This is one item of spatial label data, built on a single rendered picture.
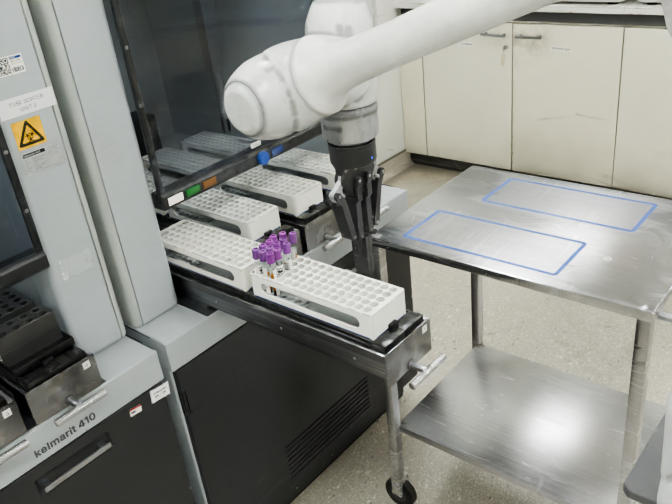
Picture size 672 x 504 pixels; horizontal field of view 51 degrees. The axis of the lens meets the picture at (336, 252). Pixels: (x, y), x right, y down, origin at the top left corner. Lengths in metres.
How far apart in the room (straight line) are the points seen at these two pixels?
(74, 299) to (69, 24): 0.49
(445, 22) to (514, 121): 2.82
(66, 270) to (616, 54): 2.60
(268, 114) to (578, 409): 1.27
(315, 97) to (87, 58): 0.56
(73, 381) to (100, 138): 0.44
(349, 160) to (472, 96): 2.68
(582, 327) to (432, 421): 0.99
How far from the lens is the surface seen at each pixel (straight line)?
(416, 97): 3.94
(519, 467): 1.75
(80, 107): 1.35
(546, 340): 2.62
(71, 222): 1.38
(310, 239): 1.68
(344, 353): 1.26
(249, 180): 1.82
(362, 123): 1.08
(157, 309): 1.54
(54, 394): 1.36
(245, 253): 1.45
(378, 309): 1.21
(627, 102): 3.43
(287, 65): 0.91
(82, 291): 1.43
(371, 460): 2.17
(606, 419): 1.90
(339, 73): 0.88
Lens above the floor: 1.52
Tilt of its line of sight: 28 degrees down
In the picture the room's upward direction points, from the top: 7 degrees counter-clockwise
